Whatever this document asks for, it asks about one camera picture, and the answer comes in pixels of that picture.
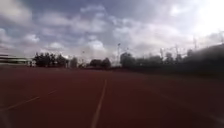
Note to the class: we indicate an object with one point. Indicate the tall floodlight mast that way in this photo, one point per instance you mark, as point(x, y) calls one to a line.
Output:
point(118, 53)

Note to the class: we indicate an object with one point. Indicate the row of dark trees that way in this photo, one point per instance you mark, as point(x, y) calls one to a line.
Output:
point(48, 60)

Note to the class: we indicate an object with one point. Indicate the clump of trees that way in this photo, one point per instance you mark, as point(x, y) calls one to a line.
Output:
point(100, 63)

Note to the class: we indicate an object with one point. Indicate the long dark tree line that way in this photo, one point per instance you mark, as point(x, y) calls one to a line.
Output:
point(200, 61)

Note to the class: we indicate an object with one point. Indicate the pole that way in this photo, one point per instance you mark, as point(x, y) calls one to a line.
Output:
point(195, 43)
point(176, 50)

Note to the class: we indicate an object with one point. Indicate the low flat-roofed building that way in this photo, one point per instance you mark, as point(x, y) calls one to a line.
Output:
point(15, 60)

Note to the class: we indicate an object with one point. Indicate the red running track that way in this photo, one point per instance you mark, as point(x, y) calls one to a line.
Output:
point(140, 106)

